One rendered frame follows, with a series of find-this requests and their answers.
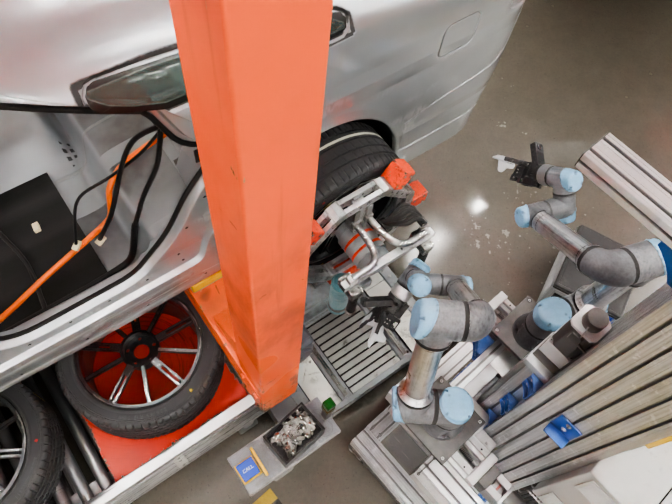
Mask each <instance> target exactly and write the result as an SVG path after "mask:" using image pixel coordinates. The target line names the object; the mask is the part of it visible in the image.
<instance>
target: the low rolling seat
mask: <svg viewBox="0 0 672 504"><path fill-rule="evenodd" d="M574 231H575V232H576V233H577V234H579V235H580V236H581V237H583V238H584V239H585V240H587V241H588V242H589V243H591V244H592V245H599V246H601V247H602V248H603V249H607V250H613V249H617V248H620V247H624V246H625V245H623V244H621V243H619V242H617V241H615V240H613V239H611V238H609V237H607V236H605V235H602V234H600V233H598V232H596V231H594V230H592V229H590V228H588V227H586V226H584V225H580V226H579V227H577V228H576V229H575V230H574ZM593 282H595V281H594V280H592V279H590V278H589V277H587V276H586V275H584V274H583V273H582V272H580V271H579V270H578V269H577V266H576V263H575V262H573V261H572V260H571V259H570V258H569V257H567V256H566V255H565V254H564V253H562V252H561V251H559V253H558V255H557V258H556V260H555V262H554V264H553V267H552V269H551V271H550V273H549V276H548V278H547V280H546V282H545V285H544V287H543V289H542V291H541V294H540V296H539V298H538V301H537V304H538V303H539V302H540V301H541V300H543V299H545V298H548V297H562V296H566V295H569V294H572V293H574V292H575V291H576V290H578V289H579V288H580V287H582V286H585V285H591V284H592V283H593ZM632 289H633V288H631V289H629V290H628V291H626V292H625V293H624V294H622V295H621V296H619V297H618V298H616V299H615V300H614V301H612V302H611V303H609V304H608V308H607V310H608V311H607V314H608V316H609V321H610V322H611V324H612V323H613V322H615V321H616V320H617V319H619V318H620V317H621V316H623V314H624V311H625V308H626V306H627V303H628V300H629V297H630V295H631V292H632Z"/></svg>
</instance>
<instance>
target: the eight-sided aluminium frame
mask: <svg viewBox="0 0 672 504"><path fill-rule="evenodd" d="M372 191H374V193H372V194H370V195H368V196H367V197H365V198H363V199H362V200H360V201H358V202H356V203H355V204H353V205H351V206H350V207H348V208H346V209H344V210H343V208H344V207H346V206H348V205H349V204H351V203H352V201H354V200H356V199H358V198H359V197H361V196H365V195H367V194H368V193H370V192H372ZM414 193H415V191H414V190H413V189H412V188H411V186H410V185H409V184H408V183H407V184H406V185H405V186H404V187H403V188H402V189H398V190H394V188H393V187H392V186H391V185H390V184H389V183H388V181H387V180H386V179H385V178H384V177H379V178H376V179H373V180H372V182H370V183H368V184H366V185H365V186H363V187H361V188H359V189H358V190H356V191H354V192H352V193H351V194H349V195H347V196H345V197H344V198H342V199H340V200H339V201H335V202H334V203H333V204H331V205H330V206H329V207H328V208H326V209H325V210H324V213H323V214H322V215H321V216H320V217H319V218H318V219H317V220H316V221H317V223H318V224H319V225H320V226H321V228H322V227H323V226H324V225H325V224H326V223H327V221H328V220H329V219H331V221H330V222H329V223H328V224H327V225H326V226H325V227H324V228H323V230H324V231H325V234H324V235H323V236H322V237H321V238H320V239H319V240H318V241H317V242H316V244H315V245H310V256H311V254H312V253H313V252H314V251H315V250H316V249H317V248H318V247H319V246H320V245H321V244H322V242H323V241H324V240H325V239H326V238H327V237H328V236H329V235H330V234H331V233H332V232H333V231H334V229H335V228H336V227H337V226H338V225H339V224H340V223H342V222H343V221H344V220H345V219H347V218H348V217H350V216H352V215H353V214H355V213H356V212H358V211H360V210H362V209H364V208H365V207H367V206H368V205H370V204H372V203H374V202H375V201H377V200H379V199H381V198H382V197H385V196H387V197H394V200H393V203H392V207H391V210H390V212H389V213H388V214H387V216H386V217H385V218H387V217H388V216H389V215H390V214H391V212H392V211H393V210H394V209H395V208H396V207H397V206H398V205H400V204H401V203H404V202H407V203H409V204H411V201H412V199H413V197H414ZM310 256H309V258H310ZM348 258H349V257H348V255H347V254H346V253H345V252H344V253H343V254H341V255H339V256H338V257H336V258H334V259H333V260H331V261H329V262H328V263H325V264H323V265H312V266H309V267H308V278H307V283H315V282H323V281H325V282H327V281H329V280H331V279H332V277H333V276H334V275H335V274H337V273H340V272H344V271H345V270H347V269H349V268H350V267H352V266H354V265H355V264H354V263H353V262H352V260H351V259H350V260H349V261H347V262H345V263H344V264H342V265H341V266H339V267H337V268H336V269H334V268H333V267H334V266H336V265H337V264H339V263H341V262H343V261H344V260H346V259H348Z"/></svg>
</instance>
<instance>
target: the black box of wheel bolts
mask: <svg viewBox="0 0 672 504"><path fill-rule="evenodd" d="M324 430H325V427H324V426H323V425H322V424H321V423H320V422H319V421H318V419H317V418H316V417H315V416H314V415H313V414H312V413H311V412H310V410H309V409H308V408H307V407H306V406H305V405H304V404H303V402H301V403H300V404H298V405H297V406H296V407H295V408H294V409H293V410H292V411H291V412H289V413H288V414H287V415H286V416H285V417H284V418H283V419H281V420H280V421H279V422H278V423H277V424H276V425H275V426H274V427H272V428H271V429H270V430H269V431H268V432H267V433H266V434H264V435H263V436H262V437H263V441H264V443H265V444H266V446H267V447H268V448H269V449H270V450H271V452H272V453H273V454H274V455H275V456H276V458H277V459H278V460H279V461H280V462H281V463H282V465H283V466H284V467H285V468H287V467H289V466H290V465H291V464H292V463H293V462H294V461H296V459H297V458H298V457H299V456H300V455H302V454H303V453H304V452H305V451H306V450H307V449H308V448H309V447H310V446H311V445H312V444H313V443H315V442H316V441H317V440H318V439H319V438H320V437H321V436H322V435H323V434H324Z"/></svg>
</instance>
